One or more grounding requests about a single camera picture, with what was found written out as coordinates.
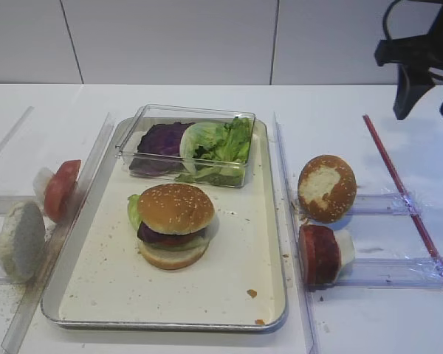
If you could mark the red tomato slice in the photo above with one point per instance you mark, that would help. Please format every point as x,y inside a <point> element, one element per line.
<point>60,188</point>

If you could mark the white slice beside patties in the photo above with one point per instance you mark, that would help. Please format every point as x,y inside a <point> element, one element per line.
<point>346,247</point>

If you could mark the bottom burger bun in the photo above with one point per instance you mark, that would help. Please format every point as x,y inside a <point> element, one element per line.
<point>172,259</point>

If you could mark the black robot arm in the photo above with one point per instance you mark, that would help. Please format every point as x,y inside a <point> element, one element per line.
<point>415,58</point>

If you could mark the purple cabbage in container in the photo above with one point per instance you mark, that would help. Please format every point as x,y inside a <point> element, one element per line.
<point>161,139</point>

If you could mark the clear plastic container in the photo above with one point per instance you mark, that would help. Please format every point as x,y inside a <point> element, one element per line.
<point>152,114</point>

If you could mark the clear rail left of tray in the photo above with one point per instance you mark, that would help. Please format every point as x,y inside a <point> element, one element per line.
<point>20,323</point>

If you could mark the red plastic strip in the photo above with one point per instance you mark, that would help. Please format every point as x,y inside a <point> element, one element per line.
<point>406,197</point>

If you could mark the green lettuce in container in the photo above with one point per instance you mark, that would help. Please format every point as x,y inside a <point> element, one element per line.
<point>214,153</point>

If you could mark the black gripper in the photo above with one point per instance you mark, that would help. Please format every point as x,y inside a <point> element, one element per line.
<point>415,56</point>

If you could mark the clear rail right of tray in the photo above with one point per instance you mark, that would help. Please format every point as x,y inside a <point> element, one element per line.
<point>304,299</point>

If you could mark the clear far left rail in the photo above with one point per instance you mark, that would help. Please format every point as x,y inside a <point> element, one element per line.
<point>15,128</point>

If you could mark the pale bread bun left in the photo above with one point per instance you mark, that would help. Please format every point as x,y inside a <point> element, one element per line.
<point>22,239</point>

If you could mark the tomato slice on burger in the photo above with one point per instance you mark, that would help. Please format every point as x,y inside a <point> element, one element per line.
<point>179,240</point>

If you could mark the clear rail of tray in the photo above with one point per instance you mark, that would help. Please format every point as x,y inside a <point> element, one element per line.
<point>20,323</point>
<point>304,299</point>

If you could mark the green lettuce leaf on burger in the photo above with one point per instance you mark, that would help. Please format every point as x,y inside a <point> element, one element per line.
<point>133,214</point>

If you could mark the white slice behind tomato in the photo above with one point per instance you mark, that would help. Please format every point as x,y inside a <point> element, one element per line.
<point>41,181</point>

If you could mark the metal baking tray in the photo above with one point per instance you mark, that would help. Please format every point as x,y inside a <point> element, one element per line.
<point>101,281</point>

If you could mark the sesame top bun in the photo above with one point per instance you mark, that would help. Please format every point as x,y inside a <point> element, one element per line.
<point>175,209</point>

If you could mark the sesame bun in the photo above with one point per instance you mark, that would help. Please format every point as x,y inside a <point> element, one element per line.
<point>327,188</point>
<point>175,209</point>

